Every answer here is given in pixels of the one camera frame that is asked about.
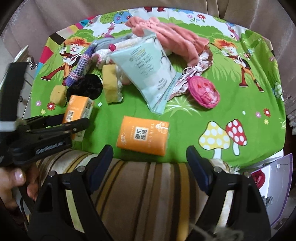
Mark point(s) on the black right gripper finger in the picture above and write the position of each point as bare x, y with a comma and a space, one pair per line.
247, 218
71, 127
51, 219
49, 120

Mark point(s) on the dark red fluffy cloth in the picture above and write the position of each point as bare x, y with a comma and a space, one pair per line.
259, 178

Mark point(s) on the grey blue plush pig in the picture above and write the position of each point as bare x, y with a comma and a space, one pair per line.
105, 42

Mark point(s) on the person's left hand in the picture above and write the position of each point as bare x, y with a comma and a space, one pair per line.
12, 178

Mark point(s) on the orange tissue pack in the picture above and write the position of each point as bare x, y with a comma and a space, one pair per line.
77, 108
143, 135

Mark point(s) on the small yellow sponge cube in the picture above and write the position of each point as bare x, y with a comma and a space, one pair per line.
58, 95

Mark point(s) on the black fuzzy ball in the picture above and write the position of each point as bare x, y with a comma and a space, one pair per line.
89, 86

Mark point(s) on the white purple storage box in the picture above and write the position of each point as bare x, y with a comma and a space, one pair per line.
275, 191

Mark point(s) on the purple knitted sock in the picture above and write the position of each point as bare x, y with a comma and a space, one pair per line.
82, 67

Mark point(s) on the yellow sponge block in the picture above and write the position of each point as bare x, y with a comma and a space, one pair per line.
111, 85

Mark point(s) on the white ornate cabinet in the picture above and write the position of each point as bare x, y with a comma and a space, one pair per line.
24, 56

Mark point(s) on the striped beige cushion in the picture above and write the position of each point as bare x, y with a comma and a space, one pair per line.
148, 201

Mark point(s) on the green cartoon print tablecloth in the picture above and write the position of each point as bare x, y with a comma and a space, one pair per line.
247, 125

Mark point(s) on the light blue wipes pack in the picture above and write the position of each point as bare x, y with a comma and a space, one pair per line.
148, 67

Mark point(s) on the beige pink curtain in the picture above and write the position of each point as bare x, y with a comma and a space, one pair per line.
32, 22

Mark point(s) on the pink round folded bag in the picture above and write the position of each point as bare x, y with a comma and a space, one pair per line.
203, 91

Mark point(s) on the salmon pink towel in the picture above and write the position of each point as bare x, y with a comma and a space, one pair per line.
178, 40

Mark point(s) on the pink white patterned cloth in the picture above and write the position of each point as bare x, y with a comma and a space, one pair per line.
182, 84

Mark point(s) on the phone on gripper mount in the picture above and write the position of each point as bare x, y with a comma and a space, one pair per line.
11, 88

